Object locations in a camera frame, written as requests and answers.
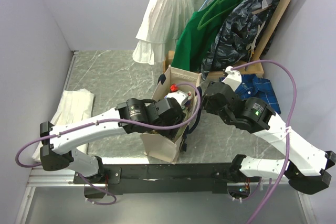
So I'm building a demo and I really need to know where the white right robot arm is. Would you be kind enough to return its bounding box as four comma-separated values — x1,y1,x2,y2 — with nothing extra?
202,82,335,195

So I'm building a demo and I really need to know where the beige canvas tote bag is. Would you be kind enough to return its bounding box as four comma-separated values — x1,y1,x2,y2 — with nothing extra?
140,67,202,164

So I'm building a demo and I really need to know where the dark patterned garment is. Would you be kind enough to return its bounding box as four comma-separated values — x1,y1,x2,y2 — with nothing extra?
201,0,280,80

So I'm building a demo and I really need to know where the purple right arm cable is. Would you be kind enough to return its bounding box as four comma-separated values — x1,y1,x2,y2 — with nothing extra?
230,59,298,224

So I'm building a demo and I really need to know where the white pleated skirt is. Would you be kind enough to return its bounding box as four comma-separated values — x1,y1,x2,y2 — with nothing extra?
132,0,204,65

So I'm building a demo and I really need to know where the green hanger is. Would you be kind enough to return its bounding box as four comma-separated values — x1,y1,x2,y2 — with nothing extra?
197,0,241,30

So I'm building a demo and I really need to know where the folded white cloth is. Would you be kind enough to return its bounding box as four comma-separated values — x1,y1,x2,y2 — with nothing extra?
31,89,95,163

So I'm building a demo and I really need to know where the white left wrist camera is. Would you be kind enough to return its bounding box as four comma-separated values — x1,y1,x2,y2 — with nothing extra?
165,84,193,109

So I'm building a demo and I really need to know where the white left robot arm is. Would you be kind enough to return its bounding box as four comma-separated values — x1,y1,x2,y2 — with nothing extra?
40,95,187,183

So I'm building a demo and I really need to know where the green garment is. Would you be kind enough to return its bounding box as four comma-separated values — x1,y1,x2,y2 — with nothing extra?
171,0,232,72

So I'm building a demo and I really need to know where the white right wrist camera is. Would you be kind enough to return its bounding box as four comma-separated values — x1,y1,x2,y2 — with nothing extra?
223,66,241,91

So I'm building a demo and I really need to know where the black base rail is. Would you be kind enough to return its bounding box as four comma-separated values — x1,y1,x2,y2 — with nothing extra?
73,163,262,200

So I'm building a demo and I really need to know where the blue plaid shirt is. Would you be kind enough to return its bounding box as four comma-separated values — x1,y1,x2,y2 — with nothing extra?
235,74,281,114

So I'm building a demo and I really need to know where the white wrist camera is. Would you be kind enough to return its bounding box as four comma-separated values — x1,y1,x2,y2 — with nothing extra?
223,66,241,91
165,84,193,109

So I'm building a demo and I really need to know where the wooden clothes rack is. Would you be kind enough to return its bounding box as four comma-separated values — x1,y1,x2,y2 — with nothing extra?
164,0,291,79

